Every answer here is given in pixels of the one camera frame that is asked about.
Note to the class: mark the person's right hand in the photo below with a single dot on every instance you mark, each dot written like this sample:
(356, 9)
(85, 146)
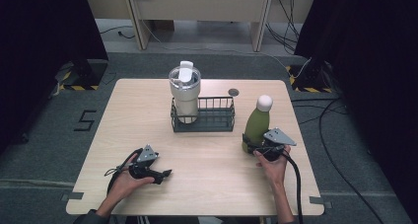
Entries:
(276, 171)

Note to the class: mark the grey tape strip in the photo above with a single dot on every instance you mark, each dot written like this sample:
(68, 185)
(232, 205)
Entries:
(74, 196)
(320, 201)

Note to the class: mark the white tumbler with lid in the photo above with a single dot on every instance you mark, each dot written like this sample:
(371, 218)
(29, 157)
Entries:
(185, 95)

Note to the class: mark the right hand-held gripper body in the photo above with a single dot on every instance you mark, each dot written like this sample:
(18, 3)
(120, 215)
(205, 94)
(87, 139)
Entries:
(277, 137)

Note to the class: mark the grey round table grommet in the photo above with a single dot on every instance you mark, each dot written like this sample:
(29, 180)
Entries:
(233, 92)

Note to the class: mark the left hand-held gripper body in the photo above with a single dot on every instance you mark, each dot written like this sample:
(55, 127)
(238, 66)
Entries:
(147, 155)

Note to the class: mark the beige background desk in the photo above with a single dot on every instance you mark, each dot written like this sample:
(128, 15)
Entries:
(200, 7)

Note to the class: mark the person's left hand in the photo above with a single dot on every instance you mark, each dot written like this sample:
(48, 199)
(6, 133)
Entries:
(126, 184)

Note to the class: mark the stand base with striped tape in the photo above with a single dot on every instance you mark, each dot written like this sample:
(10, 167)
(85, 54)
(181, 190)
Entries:
(93, 74)
(310, 81)

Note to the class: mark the black curtain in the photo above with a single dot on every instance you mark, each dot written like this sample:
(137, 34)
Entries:
(371, 69)
(39, 46)

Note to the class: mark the green bottle with white cap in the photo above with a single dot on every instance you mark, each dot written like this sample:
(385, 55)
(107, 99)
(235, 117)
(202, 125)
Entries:
(257, 123)

